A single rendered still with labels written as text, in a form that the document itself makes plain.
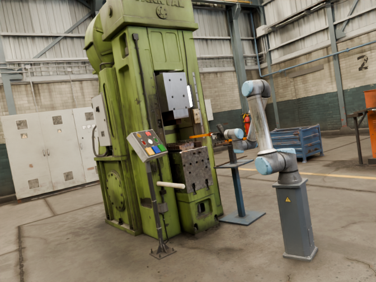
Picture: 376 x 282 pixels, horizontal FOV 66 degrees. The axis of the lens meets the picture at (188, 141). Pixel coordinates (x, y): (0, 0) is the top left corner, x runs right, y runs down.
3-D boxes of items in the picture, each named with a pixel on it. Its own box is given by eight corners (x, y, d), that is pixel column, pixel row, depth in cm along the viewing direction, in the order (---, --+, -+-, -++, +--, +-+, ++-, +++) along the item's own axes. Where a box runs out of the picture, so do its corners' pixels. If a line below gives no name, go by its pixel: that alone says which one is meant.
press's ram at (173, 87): (196, 107, 326) (191, 71, 323) (169, 110, 302) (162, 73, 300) (175, 112, 359) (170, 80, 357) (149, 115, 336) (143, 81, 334)
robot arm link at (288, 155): (302, 168, 227) (299, 146, 226) (286, 173, 219) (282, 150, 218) (288, 167, 240) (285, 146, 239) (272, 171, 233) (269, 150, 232)
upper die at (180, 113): (188, 116, 318) (187, 108, 317) (174, 118, 306) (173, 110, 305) (168, 121, 351) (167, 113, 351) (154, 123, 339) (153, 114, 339)
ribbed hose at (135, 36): (168, 193, 307) (140, 33, 297) (161, 194, 302) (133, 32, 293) (165, 192, 311) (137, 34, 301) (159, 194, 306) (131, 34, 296)
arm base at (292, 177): (305, 178, 232) (304, 166, 232) (297, 184, 218) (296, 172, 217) (282, 178, 244) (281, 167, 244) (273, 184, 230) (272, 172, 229)
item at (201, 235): (234, 225, 317) (234, 224, 317) (194, 245, 282) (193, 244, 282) (210, 220, 349) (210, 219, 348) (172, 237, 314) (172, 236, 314)
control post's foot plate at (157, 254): (178, 250, 277) (176, 241, 277) (159, 260, 264) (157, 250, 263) (165, 245, 294) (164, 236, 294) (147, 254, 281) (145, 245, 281)
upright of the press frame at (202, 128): (224, 214, 361) (194, 30, 348) (208, 221, 345) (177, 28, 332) (201, 209, 396) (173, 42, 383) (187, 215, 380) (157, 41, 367)
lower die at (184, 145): (194, 148, 320) (192, 140, 320) (179, 151, 308) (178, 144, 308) (173, 149, 353) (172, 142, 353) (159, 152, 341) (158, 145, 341)
